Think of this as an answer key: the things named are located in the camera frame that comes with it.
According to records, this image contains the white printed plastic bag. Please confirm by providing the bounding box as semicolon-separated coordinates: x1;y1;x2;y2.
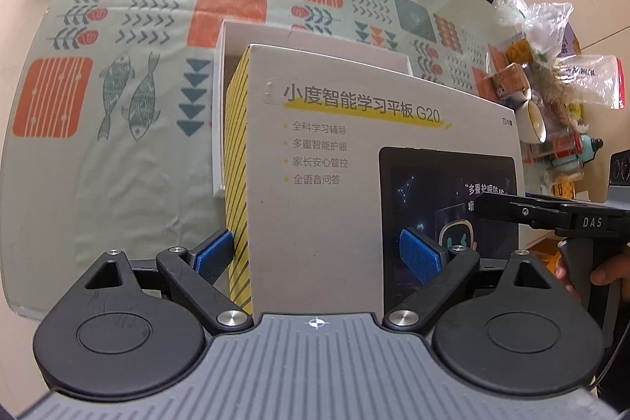
556;55;630;111

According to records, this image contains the white ceramic cup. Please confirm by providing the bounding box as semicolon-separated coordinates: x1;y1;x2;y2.
517;99;548;144

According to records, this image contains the black cable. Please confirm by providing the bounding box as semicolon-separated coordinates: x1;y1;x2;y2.
598;314;630;384

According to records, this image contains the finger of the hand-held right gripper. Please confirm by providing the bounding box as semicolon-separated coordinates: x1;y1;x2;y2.
478;192;572;229

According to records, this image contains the printed white box lid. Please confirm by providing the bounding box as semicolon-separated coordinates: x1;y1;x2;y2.
224;44;523;316

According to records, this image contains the person's right hand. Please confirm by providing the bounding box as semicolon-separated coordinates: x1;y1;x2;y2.
555;245;630;290

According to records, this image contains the teal toy figure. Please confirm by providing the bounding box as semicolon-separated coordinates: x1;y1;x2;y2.
551;132;604;175

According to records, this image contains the white cardboard box base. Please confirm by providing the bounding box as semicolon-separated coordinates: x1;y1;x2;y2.
211;20;413;199

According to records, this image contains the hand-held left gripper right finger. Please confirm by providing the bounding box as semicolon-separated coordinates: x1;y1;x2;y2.
384;228;574;332

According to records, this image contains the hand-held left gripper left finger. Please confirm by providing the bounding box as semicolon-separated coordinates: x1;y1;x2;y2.
85;229;251;335

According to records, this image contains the white cup with snack block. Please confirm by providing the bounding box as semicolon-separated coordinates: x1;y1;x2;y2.
485;63;532;106

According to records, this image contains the patterned cloth-covered desktop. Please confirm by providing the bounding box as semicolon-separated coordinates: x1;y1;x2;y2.
0;0;630;317

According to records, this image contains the clear crumpled plastic bag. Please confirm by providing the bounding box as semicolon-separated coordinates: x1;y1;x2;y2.
492;0;576;57

